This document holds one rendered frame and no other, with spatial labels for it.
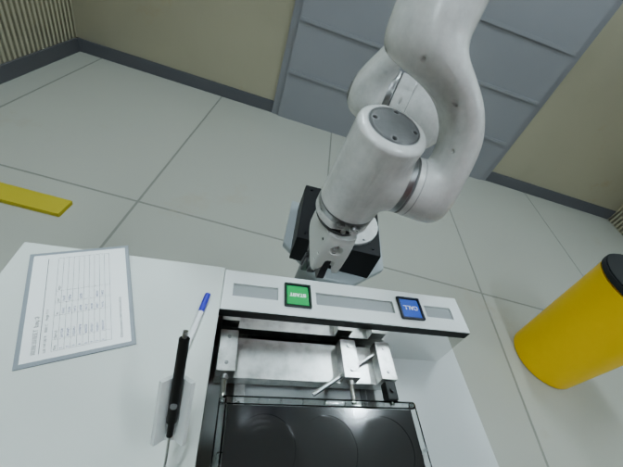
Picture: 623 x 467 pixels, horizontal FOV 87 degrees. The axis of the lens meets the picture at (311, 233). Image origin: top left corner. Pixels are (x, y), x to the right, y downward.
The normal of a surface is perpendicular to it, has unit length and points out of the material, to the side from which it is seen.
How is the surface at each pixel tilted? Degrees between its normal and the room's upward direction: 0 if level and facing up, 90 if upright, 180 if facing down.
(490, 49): 90
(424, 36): 84
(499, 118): 90
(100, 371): 0
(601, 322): 93
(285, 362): 0
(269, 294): 0
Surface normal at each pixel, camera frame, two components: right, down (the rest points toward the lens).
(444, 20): -0.06, 0.41
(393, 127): 0.29, -0.54
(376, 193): -0.03, 0.82
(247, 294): 0.28, -0.70
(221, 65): -0.08, 0.66
